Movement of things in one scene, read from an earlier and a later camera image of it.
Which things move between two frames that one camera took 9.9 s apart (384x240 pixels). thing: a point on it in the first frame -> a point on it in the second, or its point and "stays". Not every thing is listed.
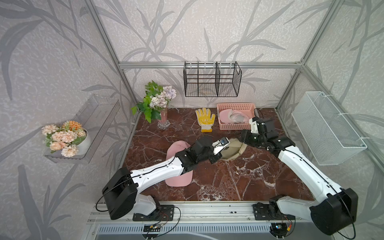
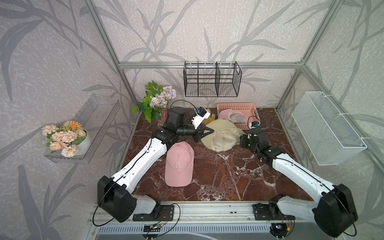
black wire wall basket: [214, 79] stays
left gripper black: [215, 158] -> [199, 133]
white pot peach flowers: [70, 139] stays
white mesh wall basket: [330, 136] stays
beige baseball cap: [233, 149] -> [225, 136]
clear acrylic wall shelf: [97, 115] stays
